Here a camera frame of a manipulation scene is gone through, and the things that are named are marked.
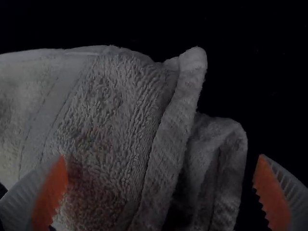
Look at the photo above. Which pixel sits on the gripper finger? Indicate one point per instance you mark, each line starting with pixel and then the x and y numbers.
pixel 284 199
pixel 31 204

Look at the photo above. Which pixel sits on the pale towel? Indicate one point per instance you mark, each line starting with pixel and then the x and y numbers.
pixel 108 115

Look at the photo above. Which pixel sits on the black mat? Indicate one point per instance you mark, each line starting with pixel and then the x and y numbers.
pixel 252 60

